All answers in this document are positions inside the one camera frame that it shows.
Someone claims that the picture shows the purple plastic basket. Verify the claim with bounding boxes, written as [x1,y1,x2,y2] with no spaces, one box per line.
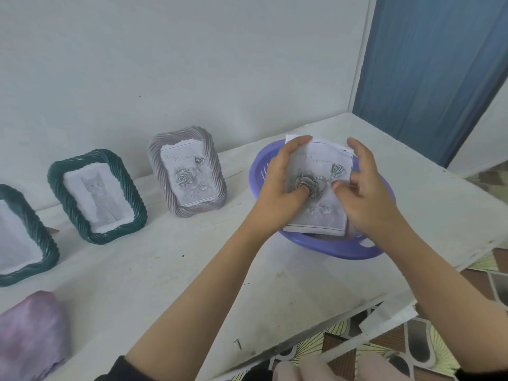
[248,138,397,260]

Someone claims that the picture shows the person's left forearm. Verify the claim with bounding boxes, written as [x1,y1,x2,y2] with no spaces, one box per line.
[125,222,265,381]

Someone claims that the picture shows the purple cleaning cloth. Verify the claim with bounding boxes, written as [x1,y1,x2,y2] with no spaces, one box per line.
[0,290,72,381]

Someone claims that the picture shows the blue door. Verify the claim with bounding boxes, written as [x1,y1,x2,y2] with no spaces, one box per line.
[352,0,508,169]

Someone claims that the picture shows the person's right forearm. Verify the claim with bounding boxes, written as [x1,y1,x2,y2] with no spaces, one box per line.
[379,224,508,374]

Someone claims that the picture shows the dark green rope-pattern frame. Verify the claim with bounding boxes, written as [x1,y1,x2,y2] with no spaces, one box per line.
[0,184,60,288]
[47,149,148,246]

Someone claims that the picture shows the person's right hand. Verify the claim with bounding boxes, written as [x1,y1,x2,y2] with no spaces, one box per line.
[331,137,402,246]

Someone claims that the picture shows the person's left hand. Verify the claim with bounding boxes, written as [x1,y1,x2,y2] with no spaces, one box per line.
[246,134,314,239]

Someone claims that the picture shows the grey rope-pattern frame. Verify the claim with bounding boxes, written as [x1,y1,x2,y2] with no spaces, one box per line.
[148,125,228,219]

